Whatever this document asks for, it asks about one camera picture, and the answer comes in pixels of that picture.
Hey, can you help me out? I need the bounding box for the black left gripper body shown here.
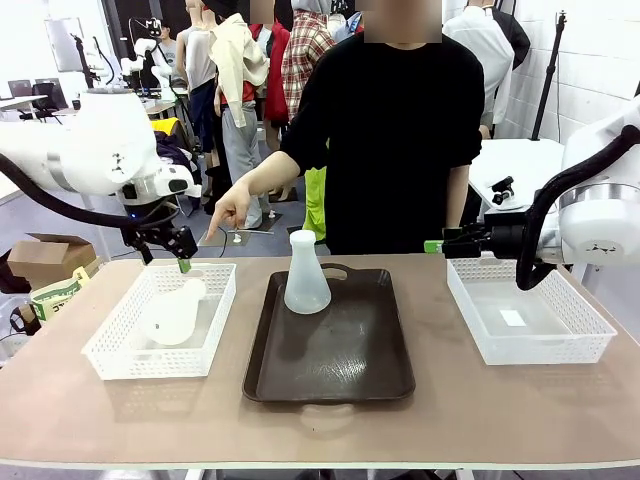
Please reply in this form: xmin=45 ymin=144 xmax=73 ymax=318
xmin=120 ymin=219 xmax=199 ymax=266

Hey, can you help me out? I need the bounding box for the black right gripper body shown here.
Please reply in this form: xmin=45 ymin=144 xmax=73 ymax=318
xmin=480 ymin=223 xmax=532 ymax=262

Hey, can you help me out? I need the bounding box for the translucent white conical flask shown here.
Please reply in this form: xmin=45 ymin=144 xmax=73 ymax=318
xmin=283 ymin=229 xmax=333 ymax=316
xmin=141 ymin=278 xmax=209 ymax=347

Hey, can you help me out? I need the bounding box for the person left forearm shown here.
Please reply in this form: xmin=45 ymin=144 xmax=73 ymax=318
xmin=445 ymin=163 xmax=470 ymax=231

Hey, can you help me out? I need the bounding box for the person right forearm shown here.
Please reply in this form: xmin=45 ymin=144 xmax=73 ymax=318
xmin=243 ymin=149 xmax=302 ymax=197

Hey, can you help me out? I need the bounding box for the person right hand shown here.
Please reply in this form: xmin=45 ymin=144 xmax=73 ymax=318
xmin=204 ymin=179 xmax=257 ymax=244

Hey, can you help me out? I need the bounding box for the grey mannequin floor plate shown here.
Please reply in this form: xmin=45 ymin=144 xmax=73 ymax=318
xmin=198 ymin=227 xmax=252 ymax=248

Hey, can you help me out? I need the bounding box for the dark purple garment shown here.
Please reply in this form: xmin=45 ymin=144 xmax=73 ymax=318
xmin=154 ymin=130 xmax=202 ymax=187

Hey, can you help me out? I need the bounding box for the white perforated plastic basket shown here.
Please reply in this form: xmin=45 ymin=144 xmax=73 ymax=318
xmin=81 ymin=263 xmax=238 ymax=382
xmin=445 ymin=255 xmax=619 ymax=367

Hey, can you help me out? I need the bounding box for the brown cardboard box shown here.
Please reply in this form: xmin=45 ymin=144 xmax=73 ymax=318
xmin=6 ymin=232 xmax=102 ymax=292

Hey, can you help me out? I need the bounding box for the person torso black shirt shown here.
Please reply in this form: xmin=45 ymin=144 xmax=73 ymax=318
xmin=278 ymin=30 xmax=487 ymax=256

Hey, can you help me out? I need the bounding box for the green and white bag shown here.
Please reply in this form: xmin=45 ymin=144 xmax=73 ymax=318
xmin=29 ymin=267 xmax=85 ymax=322

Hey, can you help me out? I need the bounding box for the neon yellow garment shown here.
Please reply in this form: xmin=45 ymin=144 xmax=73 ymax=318
xmin=303 ymin=165 xmax=330 ymax=243

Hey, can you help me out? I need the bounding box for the black tape roll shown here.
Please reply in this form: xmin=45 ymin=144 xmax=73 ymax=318
xmin=9 ymin=303 xmax=42 ymax=337

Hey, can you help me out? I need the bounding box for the dark brown serving tray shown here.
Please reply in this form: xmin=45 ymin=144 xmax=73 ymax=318
xmin=242 ymin=263 xmax=417 ymax=406

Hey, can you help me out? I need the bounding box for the tall black tripod stand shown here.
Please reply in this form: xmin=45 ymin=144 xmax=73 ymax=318
xmin=529 ymin=10 xmax=569 ymax=141

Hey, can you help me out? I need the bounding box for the mannequin with white tank top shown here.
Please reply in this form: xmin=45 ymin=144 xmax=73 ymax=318
xmin=177 ymin=0 xmax=222 ymax=171

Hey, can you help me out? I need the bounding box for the black office chair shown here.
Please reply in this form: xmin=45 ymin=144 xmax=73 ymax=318
xmin=18 ymin=82 xmax=70 ymax=124

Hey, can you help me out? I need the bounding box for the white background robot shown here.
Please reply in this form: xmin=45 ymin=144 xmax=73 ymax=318
xmin=119 ymin=17 xmax=176 ymax=99

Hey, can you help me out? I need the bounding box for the mannequin with white shirt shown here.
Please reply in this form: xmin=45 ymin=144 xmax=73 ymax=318
xmin=441 ymin=0 xmax=516 ymax=129

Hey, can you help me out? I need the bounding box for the red jacket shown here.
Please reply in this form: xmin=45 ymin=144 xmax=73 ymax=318
xmin=248 ymin=22 xmax=292 ymax=125

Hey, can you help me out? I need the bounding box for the black hanging jacket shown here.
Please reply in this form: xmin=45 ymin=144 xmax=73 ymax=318
xmin=492 ymin=5 xmax=532 ymax=72

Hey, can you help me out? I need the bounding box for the plaid shirt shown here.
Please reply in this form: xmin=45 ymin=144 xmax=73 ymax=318
xmin=280 ymin=8 xmax=338 ymax=122

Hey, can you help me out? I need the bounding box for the small black camera mount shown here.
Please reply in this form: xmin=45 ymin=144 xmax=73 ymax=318
xmin=490 ymin=175 xmax=518 ymax=207

